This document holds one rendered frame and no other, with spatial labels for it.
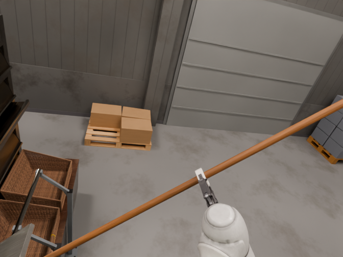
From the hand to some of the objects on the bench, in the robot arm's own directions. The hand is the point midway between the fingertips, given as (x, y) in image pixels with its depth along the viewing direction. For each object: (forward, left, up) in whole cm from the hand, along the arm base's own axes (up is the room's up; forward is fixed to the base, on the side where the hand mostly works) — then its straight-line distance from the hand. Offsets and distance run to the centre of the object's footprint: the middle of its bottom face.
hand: (202, 178), depth 97 cm
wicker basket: (+116, +95, -138) cm, 204 cm away
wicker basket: (+54, +95, -138) cm, 177 cm away
